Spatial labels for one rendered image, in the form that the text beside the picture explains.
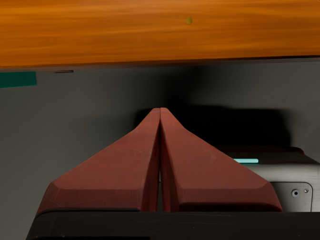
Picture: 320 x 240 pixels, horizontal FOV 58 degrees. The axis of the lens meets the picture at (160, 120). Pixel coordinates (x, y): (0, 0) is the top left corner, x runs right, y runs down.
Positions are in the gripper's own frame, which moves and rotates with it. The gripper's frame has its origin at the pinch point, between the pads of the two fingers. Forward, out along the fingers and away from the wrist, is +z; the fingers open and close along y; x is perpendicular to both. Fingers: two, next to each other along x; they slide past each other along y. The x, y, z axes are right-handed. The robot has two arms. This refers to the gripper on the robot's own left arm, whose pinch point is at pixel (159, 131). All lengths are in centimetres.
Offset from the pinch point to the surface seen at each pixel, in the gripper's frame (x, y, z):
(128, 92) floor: 49, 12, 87
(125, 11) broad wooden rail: 1.8, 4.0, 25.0
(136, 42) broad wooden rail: 5.0, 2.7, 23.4
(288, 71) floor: 42, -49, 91
